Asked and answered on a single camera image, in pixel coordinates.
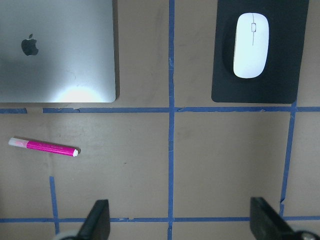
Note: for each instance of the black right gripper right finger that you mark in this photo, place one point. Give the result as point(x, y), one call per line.
point(266, 224)

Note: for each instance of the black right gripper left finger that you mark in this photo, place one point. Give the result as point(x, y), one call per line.
point(97, 224)

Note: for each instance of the pink highlighter pen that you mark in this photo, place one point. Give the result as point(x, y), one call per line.
point(43, 147)

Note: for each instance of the white computer mouse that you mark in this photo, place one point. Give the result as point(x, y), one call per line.
point(251, 45)

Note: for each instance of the black mousepad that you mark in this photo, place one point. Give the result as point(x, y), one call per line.
point(279, 80)

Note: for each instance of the silver closed laptop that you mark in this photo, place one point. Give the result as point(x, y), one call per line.
point(58, 51)

